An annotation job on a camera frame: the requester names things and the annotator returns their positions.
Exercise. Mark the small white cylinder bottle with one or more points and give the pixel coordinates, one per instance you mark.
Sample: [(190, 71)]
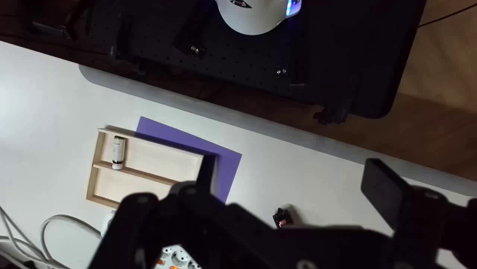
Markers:
[(118, 153)]

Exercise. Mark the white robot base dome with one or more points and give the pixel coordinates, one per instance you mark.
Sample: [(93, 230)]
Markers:
[(254, 16)]

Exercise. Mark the purple mat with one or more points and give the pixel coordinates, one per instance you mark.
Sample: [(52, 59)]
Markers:
[(225, 165)]

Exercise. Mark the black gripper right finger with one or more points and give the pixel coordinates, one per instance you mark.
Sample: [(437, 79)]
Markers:
[(397, 200)]

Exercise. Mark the light wooden shelf box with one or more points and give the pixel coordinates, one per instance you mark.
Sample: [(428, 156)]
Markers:
[(143, 167)]

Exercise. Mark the small black red object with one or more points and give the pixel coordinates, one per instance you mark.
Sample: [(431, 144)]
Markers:
[(281, 218)]

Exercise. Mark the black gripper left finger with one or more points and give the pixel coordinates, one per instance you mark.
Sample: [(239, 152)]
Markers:
[(199, 225)]

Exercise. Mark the black perforated robot cart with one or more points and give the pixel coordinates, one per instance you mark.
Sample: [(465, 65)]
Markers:
[(199, 46)]

